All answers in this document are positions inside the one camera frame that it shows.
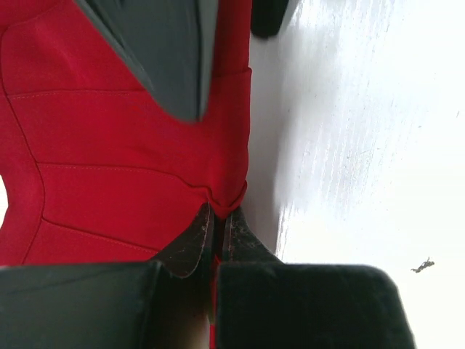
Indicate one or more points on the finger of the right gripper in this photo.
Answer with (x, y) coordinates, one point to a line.
(168, 46)
(268, 17)

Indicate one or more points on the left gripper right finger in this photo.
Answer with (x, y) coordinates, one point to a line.
(263, 302)

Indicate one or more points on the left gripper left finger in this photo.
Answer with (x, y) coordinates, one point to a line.
(157, 303)

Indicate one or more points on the red skirt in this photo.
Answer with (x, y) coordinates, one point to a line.
(94, 169)

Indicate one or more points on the small dark debris speck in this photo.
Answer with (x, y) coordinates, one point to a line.
(424, 265)

